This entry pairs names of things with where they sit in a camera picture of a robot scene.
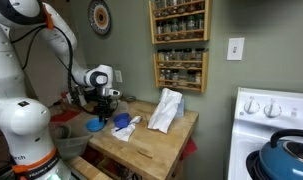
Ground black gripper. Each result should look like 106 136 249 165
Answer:
94 88 121 121

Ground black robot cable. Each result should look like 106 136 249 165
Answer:
10 24 102 116

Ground blue kettle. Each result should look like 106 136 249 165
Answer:
246 129 303 180

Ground upper wooden spice rack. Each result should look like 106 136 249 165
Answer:
149 0 211 44

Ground red hanging cloth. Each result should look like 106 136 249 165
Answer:
180 138 197 161

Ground clear plastic container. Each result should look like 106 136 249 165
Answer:
49 122 92 160

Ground white stove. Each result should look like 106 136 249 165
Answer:
227 88 303 180

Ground decorative wall plate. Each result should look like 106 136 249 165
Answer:
88 0 111 36

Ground white light switch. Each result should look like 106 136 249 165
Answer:
227 38 245 61

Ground red silicone mat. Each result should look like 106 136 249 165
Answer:
50 110 78 122

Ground white wall outlet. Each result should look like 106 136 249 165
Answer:
114 70 123 83

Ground wooden spice rack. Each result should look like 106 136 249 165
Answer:
149 0 211 44
153 48 209 93

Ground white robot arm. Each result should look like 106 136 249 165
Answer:
0 0 119 180

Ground dark blue measuring cup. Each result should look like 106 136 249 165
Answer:
113 113 130 128

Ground lower wooden spice rack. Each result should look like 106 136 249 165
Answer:
153 48 209 93

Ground crumpled white paper towel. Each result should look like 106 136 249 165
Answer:
111 116 142 142

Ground light blue bowl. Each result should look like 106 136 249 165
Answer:
86 117 106 132

